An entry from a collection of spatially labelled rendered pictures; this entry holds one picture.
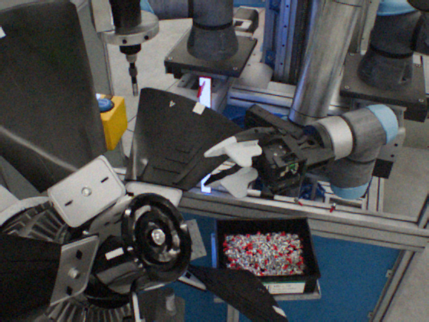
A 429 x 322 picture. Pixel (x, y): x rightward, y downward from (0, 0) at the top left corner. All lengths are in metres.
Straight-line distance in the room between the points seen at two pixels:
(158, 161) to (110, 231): 0.21
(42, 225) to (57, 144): 0.14
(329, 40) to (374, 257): 0.63
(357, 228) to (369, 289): 0.27
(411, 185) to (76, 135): 2.20
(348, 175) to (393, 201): 1.61
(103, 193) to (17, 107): 0.16
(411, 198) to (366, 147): 1.72
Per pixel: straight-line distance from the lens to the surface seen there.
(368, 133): 0.84
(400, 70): 1.28
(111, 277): 0.60
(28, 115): 0.63
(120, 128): 1.13
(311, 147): 0.79
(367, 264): 1.31
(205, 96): 0.97
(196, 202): 1.18
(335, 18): 0.87
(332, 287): 1.40
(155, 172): 0.73
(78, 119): 0.62
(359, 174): 0.90
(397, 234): 1.19
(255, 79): 1.43
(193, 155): 0.76
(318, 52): 0.88
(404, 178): 2.66
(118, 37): 0.51
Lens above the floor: 1.68
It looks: 41 degrees down
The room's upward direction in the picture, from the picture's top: straight up
